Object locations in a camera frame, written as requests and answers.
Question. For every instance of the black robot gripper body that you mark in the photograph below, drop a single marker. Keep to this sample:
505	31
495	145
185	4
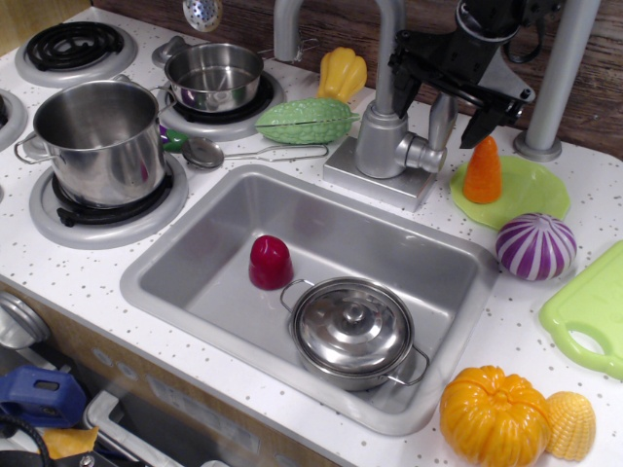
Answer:
466	63

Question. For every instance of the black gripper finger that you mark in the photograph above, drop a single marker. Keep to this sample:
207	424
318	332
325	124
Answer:
406	87
484	121

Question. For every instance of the silver faucet lever handle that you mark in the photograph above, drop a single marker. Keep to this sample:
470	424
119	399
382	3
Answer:
442	119

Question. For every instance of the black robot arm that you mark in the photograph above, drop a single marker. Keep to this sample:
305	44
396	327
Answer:
527	43

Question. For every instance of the orange toy carrot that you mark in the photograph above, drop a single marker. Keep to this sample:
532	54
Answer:
483	177

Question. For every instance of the yellow toy bell pepper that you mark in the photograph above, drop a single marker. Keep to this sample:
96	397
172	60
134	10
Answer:
343	74

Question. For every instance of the light green toy plate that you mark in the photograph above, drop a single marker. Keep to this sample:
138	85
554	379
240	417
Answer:
527	187

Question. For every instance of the silver toy faucet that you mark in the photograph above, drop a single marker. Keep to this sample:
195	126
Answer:
386	161

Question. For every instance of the green toy bitter gourd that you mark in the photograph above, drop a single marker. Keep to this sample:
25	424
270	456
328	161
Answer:
307	121

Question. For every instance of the purple striped toy onion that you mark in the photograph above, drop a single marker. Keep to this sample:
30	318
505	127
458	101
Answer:
536	246

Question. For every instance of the small steel saucepan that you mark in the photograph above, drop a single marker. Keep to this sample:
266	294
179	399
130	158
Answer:
210	78

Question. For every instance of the light green cutting board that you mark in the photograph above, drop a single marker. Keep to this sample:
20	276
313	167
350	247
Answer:
584	319

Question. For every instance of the small steel strainer spoon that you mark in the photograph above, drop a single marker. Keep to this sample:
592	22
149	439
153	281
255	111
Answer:
207	154

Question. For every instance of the hanging perforated steel ladle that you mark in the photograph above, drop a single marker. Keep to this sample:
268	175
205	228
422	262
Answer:
203	15

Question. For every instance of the back right stove burner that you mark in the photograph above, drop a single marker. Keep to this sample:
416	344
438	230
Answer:
225	126

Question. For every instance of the stove burner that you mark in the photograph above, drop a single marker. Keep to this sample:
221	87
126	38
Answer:
225	126
72	225
72	53
14	118

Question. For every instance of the red toy pepper piece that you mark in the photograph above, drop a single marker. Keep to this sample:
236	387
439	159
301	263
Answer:
270	264

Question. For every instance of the purple toy eggplant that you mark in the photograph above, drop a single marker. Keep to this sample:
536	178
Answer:
172	140

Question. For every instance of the small lidded steel pot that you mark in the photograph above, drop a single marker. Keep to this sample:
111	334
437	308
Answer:
354	333

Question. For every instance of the orange toy pumpkin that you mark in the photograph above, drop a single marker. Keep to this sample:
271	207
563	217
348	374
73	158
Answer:
491	419

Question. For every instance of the large steel pot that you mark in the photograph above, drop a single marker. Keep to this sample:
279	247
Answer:
103	140

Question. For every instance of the front stove burner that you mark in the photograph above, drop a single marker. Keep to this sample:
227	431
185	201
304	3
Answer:
72	225

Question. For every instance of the yellow toy corn piece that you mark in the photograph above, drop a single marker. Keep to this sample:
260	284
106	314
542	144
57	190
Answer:
573	425

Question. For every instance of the back left stove burner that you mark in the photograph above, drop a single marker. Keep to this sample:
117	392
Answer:
72	53

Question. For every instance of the far left stove burner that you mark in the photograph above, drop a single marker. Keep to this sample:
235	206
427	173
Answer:
14	118

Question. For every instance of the silver oven knob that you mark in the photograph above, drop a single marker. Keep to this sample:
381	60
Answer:
21	326

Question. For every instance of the yellow cloth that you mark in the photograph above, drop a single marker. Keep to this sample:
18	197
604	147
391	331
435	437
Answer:
66	442

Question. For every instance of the grey vertical post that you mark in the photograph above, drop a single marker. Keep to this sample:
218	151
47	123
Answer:
540	143

